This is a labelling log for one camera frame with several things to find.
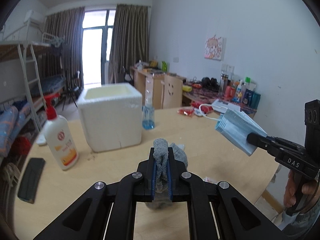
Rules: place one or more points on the black folded cart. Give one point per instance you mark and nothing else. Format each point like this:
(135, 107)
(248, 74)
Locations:
(127, 75)

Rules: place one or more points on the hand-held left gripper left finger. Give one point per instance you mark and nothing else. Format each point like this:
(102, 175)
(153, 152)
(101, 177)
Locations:
(153, 187)

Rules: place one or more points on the green bag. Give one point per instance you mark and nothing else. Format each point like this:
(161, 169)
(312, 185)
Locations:
(164, 66)

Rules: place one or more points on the red plastic bag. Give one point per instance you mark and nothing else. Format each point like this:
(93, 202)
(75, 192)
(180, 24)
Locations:
(21, 146)

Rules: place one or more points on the printed paper sheet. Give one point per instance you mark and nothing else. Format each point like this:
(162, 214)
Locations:
(220, 103)

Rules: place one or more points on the blue face mask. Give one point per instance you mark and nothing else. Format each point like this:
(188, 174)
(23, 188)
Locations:
(237, 130)

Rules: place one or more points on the white air conditioner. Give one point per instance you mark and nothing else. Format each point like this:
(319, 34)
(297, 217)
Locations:
(32, 17)

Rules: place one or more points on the yellow box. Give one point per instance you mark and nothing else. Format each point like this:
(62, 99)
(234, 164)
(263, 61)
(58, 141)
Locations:
(153, 63)

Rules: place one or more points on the person's right forearm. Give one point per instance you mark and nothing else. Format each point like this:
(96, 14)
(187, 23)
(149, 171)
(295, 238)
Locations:
(305, 222)

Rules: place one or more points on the pink cartoon wall poster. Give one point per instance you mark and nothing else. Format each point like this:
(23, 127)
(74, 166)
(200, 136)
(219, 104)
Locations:
(215, 47)

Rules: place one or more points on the blue plaid mattress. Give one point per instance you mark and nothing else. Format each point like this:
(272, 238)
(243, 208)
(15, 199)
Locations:
(52, 82)

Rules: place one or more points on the white snack packet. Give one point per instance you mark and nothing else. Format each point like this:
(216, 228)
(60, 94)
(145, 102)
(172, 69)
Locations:
(198, 112)

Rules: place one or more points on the group of toiletry bottles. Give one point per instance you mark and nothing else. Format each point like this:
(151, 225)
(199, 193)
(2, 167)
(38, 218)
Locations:
(247, 97)

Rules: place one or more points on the brown curtain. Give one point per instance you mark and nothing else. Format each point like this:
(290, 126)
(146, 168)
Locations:
(75, 30)
(127, 42)

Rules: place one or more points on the black headphones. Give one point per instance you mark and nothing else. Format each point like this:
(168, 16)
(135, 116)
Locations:
(210, 83)

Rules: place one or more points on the white lotion pump bottle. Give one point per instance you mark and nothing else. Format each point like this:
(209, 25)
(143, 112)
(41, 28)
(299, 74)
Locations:
(62, 145)

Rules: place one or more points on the white metal bed ladder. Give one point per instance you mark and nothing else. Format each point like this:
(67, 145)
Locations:
(32, 61)

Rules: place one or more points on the blue spray bottle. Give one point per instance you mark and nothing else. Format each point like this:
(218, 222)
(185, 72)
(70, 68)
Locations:
(148, 120)

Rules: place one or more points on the printed desk mat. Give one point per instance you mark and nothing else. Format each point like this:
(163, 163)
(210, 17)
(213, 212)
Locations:
(205, 96)

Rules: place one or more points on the person's right hand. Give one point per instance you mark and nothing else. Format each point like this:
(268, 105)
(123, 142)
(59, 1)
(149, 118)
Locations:
(288, 190)

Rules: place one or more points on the white metal bunk bed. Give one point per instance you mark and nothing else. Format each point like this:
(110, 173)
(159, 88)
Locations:
(15, 52)
(45, 35)

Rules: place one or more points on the black folding chair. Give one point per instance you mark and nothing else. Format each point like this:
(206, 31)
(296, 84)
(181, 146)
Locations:
(72, 90)

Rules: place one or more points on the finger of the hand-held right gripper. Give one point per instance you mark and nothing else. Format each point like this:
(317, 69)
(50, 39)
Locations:
(265, 147)
(275, 141)

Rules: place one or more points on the glass balcony door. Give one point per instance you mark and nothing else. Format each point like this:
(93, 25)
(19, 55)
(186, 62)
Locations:
(92, 55)

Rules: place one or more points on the grey sock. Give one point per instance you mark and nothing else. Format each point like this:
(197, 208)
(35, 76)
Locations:
(161, 155)

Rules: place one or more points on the blue garment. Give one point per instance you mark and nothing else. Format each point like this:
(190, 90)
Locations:
(20, 103)

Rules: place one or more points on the hanging dark clothes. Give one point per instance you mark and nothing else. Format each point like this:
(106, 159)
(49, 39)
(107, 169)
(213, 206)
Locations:
(61, 48)

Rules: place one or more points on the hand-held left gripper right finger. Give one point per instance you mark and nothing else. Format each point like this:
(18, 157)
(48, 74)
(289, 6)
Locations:
(170, 187)

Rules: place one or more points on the white foam box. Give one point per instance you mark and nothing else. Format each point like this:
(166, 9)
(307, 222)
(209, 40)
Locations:
(110, 127)

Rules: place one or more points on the white remote control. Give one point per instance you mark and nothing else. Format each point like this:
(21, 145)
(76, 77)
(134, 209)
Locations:
(41, 141)

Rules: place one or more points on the wooden desk with drawers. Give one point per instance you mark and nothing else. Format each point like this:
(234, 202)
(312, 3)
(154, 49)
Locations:
(155, 92)

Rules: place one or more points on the black smartphone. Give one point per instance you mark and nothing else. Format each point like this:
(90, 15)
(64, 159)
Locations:
(31, 180)

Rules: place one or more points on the white wall socket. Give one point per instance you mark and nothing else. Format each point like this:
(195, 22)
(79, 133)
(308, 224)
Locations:
(227, 68)

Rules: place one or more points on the blue patterned quilt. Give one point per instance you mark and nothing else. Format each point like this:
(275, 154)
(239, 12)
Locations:
(10, 125)

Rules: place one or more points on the wooden chair with smiley face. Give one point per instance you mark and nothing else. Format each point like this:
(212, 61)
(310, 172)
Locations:
(172, 92)

